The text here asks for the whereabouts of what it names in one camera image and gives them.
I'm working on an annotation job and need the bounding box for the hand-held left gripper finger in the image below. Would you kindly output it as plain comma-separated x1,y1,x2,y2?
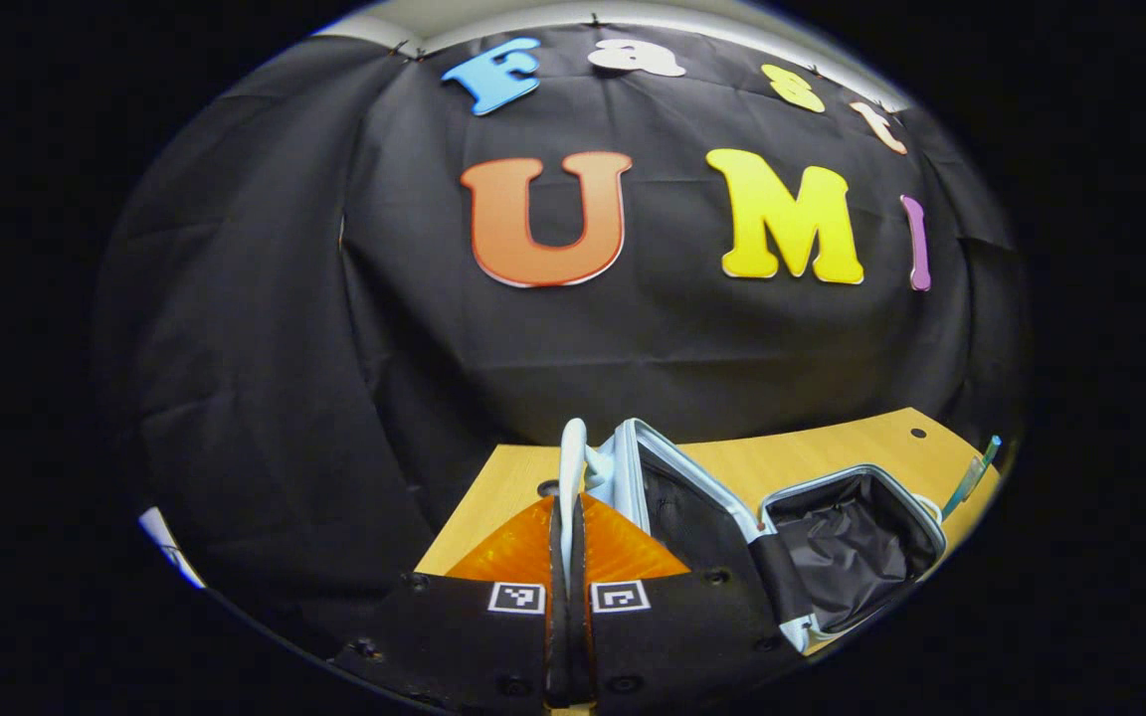
569,492,813,712
329,495,574,715

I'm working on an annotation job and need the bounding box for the light blue suitcase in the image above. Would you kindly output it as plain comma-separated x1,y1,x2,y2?
558,418,948,655

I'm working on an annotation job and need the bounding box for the green capped tube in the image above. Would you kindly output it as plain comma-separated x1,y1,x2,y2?
941,435,1003,521

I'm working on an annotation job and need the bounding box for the black backdrop cloth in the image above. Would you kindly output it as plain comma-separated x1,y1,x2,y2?
95,20,1032,657

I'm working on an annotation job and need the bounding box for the white printed board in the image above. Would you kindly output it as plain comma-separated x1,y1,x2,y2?
138,507,206,590

